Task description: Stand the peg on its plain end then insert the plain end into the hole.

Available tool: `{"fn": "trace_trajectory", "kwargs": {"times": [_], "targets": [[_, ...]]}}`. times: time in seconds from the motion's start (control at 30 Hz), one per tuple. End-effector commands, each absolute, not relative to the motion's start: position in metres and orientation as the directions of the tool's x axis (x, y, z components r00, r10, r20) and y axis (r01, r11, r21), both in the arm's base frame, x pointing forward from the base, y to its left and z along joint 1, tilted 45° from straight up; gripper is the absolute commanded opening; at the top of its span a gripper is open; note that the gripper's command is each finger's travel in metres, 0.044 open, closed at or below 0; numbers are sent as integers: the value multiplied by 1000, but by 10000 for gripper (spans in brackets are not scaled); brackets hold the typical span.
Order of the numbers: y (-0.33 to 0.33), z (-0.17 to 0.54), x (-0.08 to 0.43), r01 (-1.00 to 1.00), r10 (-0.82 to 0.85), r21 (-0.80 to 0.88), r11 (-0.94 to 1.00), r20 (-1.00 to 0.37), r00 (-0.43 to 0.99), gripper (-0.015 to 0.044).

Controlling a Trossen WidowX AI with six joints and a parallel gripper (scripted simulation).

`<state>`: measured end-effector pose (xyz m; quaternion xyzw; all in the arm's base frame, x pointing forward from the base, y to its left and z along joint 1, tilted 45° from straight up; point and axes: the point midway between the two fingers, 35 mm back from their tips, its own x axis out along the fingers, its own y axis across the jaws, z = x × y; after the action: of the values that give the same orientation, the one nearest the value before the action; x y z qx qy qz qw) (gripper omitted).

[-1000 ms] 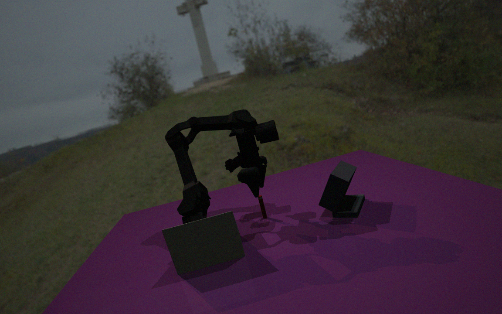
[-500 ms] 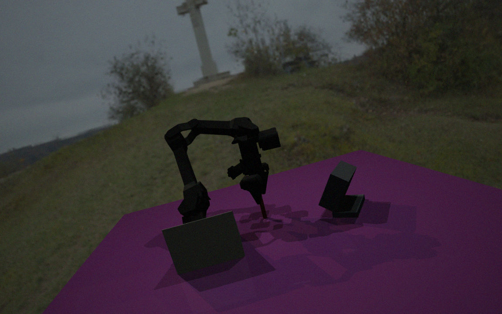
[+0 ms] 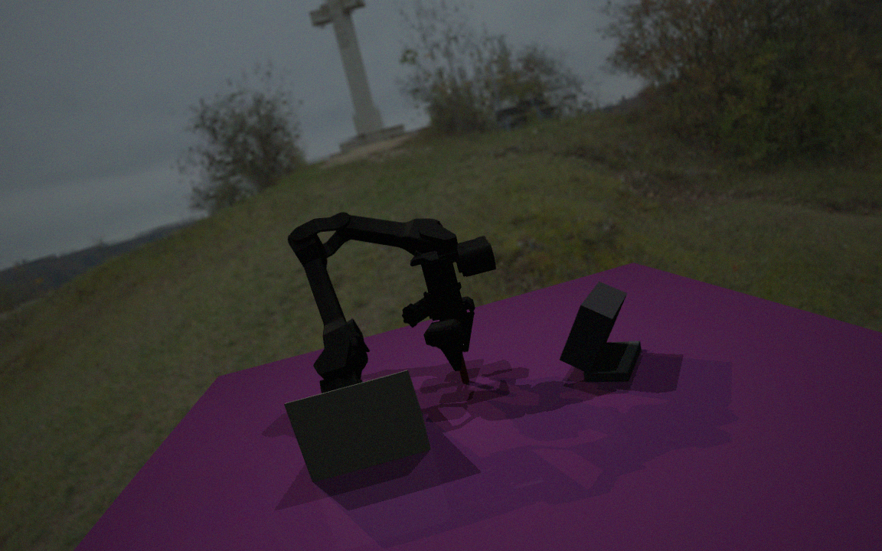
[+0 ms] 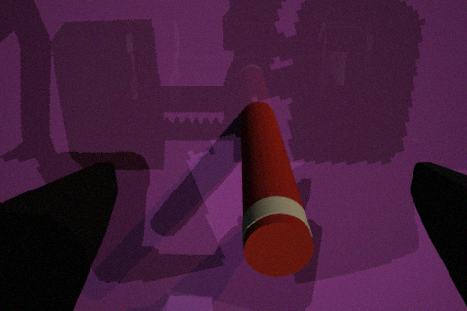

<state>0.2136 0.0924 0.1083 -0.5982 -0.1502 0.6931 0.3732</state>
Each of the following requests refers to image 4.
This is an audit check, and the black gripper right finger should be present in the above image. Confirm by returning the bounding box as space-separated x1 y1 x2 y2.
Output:
410 162 467 306

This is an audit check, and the red peg with white band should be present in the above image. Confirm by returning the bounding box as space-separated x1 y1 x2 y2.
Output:
240 102 314 277

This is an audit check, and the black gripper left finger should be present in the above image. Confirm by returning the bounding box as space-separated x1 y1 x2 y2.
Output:
0 163 118 311

